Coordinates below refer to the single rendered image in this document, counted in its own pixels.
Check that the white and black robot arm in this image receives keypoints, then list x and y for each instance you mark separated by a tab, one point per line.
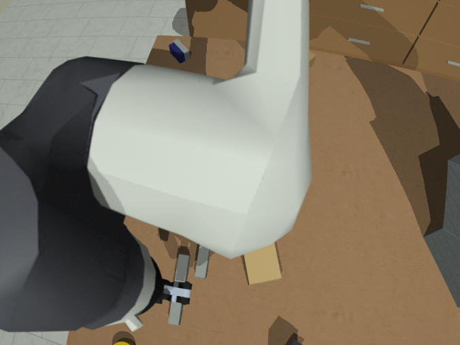
224	163

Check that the grey square stick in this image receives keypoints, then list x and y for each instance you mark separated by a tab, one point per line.
181	276
202	262

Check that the tan wooden bar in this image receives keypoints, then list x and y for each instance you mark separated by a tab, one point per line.
311	59

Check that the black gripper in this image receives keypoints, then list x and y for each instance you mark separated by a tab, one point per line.
170	291

